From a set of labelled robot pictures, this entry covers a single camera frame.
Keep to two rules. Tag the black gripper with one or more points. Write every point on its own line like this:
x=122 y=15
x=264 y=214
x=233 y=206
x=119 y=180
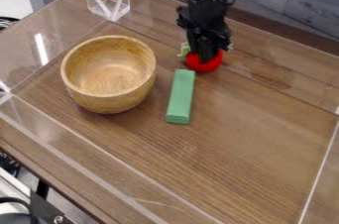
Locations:
x=203 y=19

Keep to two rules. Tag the red knitted fruit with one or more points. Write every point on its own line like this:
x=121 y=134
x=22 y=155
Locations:
x=193 y=60

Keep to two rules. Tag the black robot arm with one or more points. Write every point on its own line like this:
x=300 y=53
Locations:
x=202 y=18

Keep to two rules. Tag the green rectangular block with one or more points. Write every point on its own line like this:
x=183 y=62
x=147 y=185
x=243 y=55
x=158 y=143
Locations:
x=182 y=96

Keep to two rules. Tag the wooden bowl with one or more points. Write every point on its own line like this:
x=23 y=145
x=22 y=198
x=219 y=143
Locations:
x=109 y=73

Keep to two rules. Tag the clear acrylic corner bracket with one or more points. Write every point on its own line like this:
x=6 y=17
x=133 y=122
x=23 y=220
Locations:
x=110 y=9

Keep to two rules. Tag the clear acrylic enclosure wall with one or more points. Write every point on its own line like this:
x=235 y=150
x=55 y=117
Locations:
x=254 y=161

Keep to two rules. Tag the black clamp with cable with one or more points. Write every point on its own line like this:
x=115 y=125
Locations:
x=39 y=213

